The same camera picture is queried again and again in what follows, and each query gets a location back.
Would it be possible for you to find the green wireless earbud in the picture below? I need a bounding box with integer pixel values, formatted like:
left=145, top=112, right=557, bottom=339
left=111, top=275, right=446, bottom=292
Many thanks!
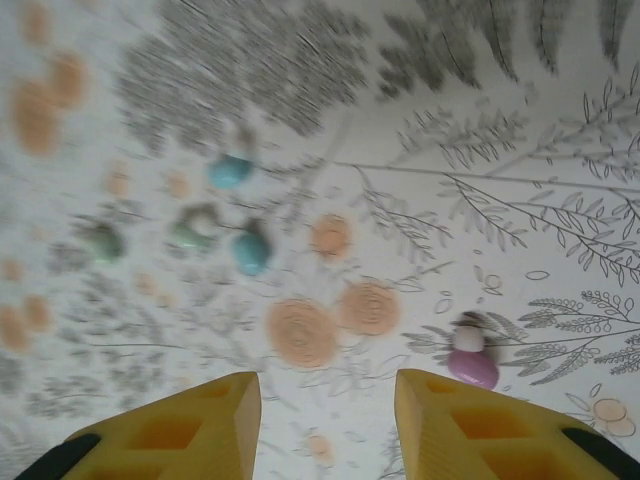
left=89, top=224, right=124, bottom=261
left=169, top=209, right=216, bottom=249

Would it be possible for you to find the blue wireless earbud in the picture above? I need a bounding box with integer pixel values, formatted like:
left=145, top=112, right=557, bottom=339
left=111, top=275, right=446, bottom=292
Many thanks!
left=230, top=229, right=274, bottom=276
left=207, top=153, right=255, bottom=190

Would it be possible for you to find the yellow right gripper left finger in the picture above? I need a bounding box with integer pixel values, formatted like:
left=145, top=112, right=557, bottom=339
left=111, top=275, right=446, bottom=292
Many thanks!
left=14, top=370, right=262, bottom=480

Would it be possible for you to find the floral patterned table covering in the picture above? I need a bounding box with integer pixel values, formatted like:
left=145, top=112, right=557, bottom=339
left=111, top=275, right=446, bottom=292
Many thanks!
left=0, top=0, right=640, bottom=480

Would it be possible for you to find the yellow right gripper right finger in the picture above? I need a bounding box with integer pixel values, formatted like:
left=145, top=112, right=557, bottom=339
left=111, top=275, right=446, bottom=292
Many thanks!
left=394, top=368, right=640, bottom=480

